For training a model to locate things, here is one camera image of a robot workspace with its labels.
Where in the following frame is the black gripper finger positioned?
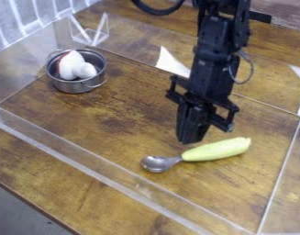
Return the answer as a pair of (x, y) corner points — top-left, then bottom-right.
(186, 106), (210, 143)
(176, 100), (190, 143)

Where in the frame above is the green handled metal spoon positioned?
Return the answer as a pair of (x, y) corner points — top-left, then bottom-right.
(141, 137), (251, 173)

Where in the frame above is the black bar at back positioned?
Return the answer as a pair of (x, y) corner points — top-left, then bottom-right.
(249, 11), (272, 24)

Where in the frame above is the small silver metal pot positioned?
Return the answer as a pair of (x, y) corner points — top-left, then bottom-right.
(45, 49), (106, 94)

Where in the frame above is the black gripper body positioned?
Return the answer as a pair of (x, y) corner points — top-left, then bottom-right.
(165, 75), (239, 132)

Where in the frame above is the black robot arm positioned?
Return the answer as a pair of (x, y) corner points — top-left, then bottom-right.
(166, 0), (269, 144)

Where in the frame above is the white red toy mushroom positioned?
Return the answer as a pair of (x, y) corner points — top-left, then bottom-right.
(57, 50), (97, 81)

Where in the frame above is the clear acrylic corner bracket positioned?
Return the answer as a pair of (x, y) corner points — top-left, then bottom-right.
(68, 13), (109, 47)

